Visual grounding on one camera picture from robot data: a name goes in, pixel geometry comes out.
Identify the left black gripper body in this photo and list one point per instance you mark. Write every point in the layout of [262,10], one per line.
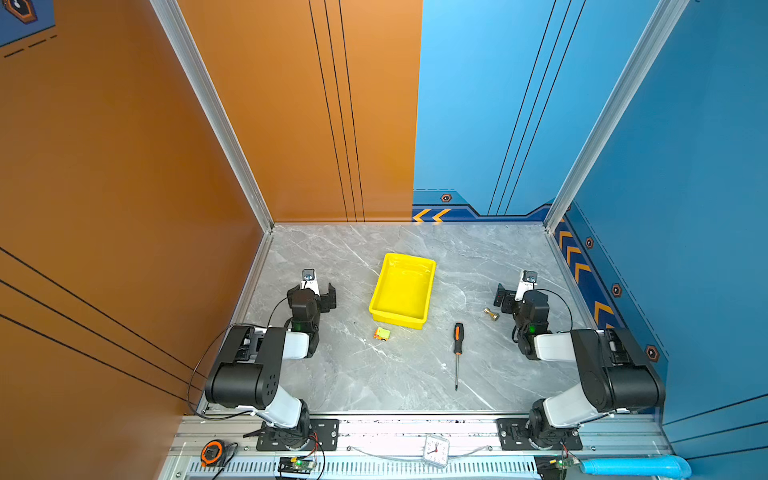
[322,305]

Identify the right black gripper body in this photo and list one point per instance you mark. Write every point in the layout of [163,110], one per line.
[510,305]

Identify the orange black handled screwdriver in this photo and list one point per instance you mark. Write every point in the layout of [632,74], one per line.
[458,339]

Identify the small yellow green toy block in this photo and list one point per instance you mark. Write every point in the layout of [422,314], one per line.
[382,334]

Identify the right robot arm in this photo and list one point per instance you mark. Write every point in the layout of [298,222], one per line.
[614,374]

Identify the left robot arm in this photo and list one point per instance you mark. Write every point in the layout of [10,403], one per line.
[246,372]

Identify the yellow plastic bin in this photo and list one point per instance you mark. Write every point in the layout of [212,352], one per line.
[403,291]

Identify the small brass fitting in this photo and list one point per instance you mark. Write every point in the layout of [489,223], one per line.
[493,315]

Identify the right green circuit board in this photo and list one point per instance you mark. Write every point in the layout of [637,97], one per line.
[550,468]

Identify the green circuit board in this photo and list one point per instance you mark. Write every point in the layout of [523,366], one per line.
[550,468]
[296,466]

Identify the left green circuit board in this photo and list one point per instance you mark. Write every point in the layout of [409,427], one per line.
[296,466]

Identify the small white clock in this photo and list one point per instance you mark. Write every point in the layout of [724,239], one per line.
[436,451]

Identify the orange black tape measure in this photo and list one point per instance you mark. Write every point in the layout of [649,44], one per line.
[213,453]

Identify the blue foam tube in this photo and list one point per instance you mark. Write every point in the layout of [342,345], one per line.
[670,466]

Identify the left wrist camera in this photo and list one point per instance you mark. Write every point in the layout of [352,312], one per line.
[309,281]

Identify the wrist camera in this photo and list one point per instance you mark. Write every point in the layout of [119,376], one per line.
[309,281]
[527,282]

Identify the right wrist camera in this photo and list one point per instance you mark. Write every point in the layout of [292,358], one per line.
[527,282]

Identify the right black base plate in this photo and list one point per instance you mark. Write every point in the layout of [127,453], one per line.
[519,434]

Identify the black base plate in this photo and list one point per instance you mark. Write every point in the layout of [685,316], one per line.
[320,433]
[519,434]

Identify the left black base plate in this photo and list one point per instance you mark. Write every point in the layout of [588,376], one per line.
[320,433]

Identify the aluminium front rail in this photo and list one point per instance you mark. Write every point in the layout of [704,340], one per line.
[381,445]

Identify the left aluminium corner post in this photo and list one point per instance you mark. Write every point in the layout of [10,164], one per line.
[178,33]

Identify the aluminium corner post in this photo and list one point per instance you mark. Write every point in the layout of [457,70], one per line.
[652,40]
[178,33]

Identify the right aluminium corner post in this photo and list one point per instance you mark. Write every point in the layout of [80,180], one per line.
[652,40]

